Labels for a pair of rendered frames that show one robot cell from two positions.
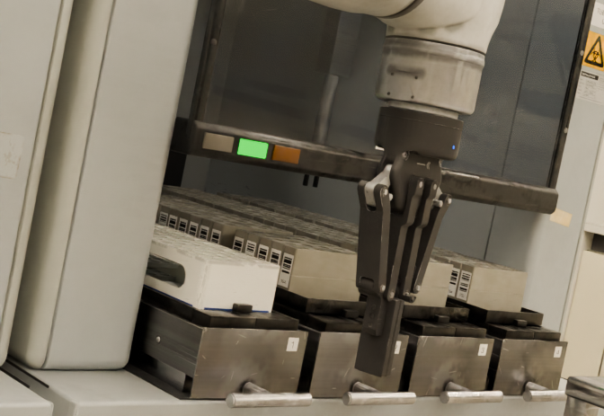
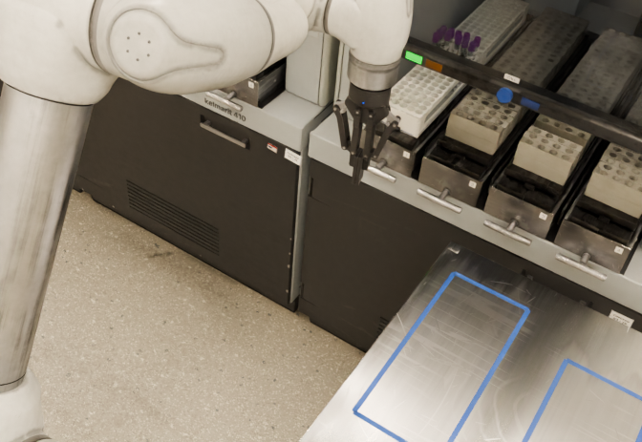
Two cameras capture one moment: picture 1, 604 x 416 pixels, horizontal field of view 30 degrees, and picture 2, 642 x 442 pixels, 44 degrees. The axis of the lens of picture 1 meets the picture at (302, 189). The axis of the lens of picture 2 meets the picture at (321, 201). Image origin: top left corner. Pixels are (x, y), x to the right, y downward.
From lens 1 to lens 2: 1.54 m
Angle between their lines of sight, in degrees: 74
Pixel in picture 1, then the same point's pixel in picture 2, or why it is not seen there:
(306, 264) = (457, 122)
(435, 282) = (555, 167)
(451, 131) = (360, 95)
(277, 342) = (397, 150)
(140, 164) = not seen: hidden behind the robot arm
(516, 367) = (575, 240)
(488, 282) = (606, 185)
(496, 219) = not seen: outside the picture
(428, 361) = (498, 201)
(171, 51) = not seen: hidden behind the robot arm
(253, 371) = (386, 157)
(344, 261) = (482, 130)
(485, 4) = (361, 43)
